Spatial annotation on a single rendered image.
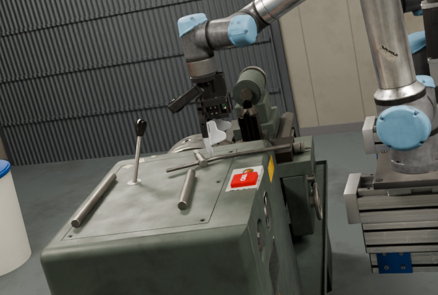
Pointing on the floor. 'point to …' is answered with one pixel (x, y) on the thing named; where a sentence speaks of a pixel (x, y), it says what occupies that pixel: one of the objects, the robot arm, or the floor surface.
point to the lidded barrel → (11, 224)
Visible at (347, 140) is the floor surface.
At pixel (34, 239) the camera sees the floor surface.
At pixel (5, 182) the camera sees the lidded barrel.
